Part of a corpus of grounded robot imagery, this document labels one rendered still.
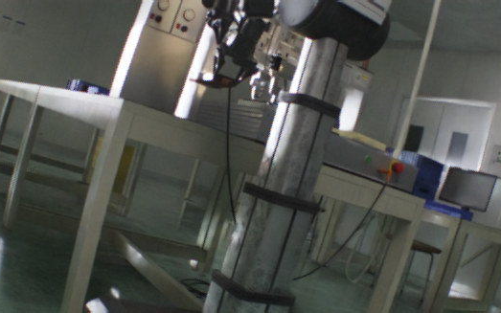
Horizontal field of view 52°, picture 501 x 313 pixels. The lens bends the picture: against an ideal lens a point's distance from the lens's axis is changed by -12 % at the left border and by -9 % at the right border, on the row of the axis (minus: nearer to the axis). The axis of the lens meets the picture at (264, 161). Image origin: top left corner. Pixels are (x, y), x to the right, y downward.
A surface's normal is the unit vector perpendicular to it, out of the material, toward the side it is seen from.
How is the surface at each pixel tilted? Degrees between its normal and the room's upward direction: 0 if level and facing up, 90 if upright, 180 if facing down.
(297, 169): 90
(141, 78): 90
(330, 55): 90
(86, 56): 90
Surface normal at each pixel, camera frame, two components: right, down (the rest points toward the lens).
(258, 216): -0.79, -0.25
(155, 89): 0.53, 0.15
